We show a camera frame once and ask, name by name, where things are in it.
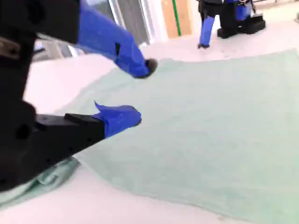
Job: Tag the green rod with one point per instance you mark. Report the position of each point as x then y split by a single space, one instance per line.
176 19

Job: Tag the green t-shirt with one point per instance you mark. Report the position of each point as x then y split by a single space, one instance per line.
198 128

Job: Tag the wooden board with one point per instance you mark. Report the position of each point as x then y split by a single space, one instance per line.
188 18

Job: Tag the grey window frame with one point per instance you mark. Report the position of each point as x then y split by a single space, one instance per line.
130 16

